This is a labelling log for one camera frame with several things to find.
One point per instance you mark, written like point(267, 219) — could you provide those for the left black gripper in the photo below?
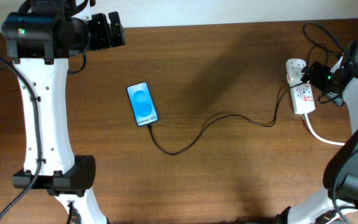
point(105, 40)

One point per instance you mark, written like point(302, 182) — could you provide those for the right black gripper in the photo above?
point(322, 71)

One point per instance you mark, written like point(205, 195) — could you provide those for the blue Galaxy smartphone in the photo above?
point(142, 104)

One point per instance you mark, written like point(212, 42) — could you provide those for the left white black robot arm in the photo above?
point(41, 37)

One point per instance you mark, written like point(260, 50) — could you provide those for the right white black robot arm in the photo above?
point(339, 194)

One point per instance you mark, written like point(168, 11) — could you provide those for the white charger adapter plug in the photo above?
point(294, 76)

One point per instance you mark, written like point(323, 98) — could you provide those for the white power strip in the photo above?
point(301, 94)

